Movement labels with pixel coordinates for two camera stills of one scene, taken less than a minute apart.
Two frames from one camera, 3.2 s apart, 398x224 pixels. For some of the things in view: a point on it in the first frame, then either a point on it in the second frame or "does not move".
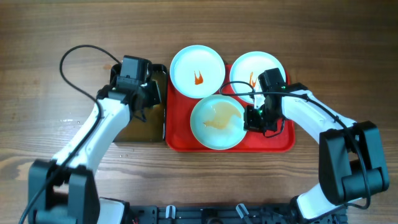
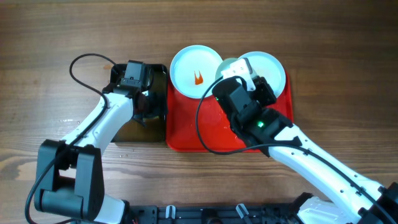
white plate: (197, 71) does not move
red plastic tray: (178, 136) does not move
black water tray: (153, 130) does not move
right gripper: (250, 124) → (263, 87)
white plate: (217, 122) → (223, 65)
